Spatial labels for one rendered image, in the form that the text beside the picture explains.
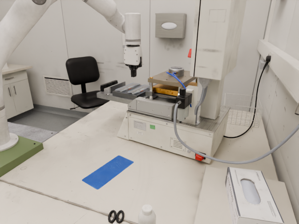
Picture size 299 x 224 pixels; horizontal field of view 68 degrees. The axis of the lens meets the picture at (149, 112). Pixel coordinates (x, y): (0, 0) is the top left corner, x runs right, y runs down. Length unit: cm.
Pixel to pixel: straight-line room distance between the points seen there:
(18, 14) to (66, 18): 218
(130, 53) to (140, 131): 43
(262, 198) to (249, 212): 8
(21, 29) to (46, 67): 255
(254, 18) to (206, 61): 165
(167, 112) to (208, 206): 45
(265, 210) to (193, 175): 35
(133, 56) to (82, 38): 197
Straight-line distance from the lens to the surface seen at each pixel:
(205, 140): 102
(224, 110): 123
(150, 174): 99
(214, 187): 90
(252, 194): 80
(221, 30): 90
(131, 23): 121
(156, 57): 269
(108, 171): 102
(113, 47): 291
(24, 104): 373
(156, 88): 110
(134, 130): 118
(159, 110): 106
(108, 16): 118
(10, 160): 117
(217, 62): 91
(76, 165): 109
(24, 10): 108
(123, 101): 123
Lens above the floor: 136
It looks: 22 degrees down
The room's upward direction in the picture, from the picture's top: 1 degrees clockwise
